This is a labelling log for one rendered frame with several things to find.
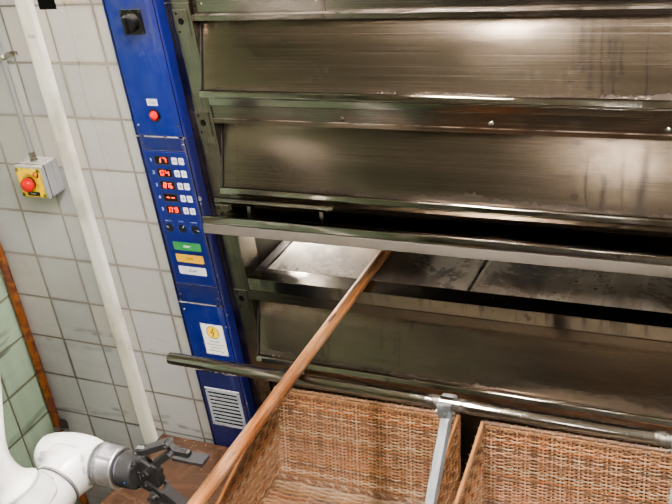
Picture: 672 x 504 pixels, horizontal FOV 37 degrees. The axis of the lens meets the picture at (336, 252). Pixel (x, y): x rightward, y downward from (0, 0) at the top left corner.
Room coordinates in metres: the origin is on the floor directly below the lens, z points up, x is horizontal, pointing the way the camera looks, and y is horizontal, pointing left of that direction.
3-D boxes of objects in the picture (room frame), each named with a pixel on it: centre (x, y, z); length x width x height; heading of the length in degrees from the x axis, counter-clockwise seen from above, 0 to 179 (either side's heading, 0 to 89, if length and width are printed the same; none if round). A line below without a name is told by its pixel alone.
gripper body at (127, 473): (1.61, 0.46, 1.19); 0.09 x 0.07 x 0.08; 61
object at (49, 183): (2.63, 0.79, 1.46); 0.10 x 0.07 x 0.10; 61
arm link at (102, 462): (1.64, 0.52, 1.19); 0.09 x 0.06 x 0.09; 151
